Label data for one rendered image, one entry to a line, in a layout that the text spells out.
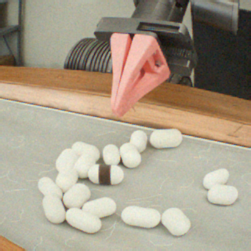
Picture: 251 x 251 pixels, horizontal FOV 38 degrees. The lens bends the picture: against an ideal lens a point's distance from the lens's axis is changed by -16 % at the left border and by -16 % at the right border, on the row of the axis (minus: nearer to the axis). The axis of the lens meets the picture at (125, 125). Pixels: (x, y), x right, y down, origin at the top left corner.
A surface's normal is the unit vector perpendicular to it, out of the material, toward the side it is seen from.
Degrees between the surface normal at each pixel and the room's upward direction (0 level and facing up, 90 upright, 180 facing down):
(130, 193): 0
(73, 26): 90
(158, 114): 45
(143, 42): 60
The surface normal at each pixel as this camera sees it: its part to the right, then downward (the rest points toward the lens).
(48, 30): -0.39, 0.40
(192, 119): -0.35, -0.37
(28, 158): -0.02, -0.91
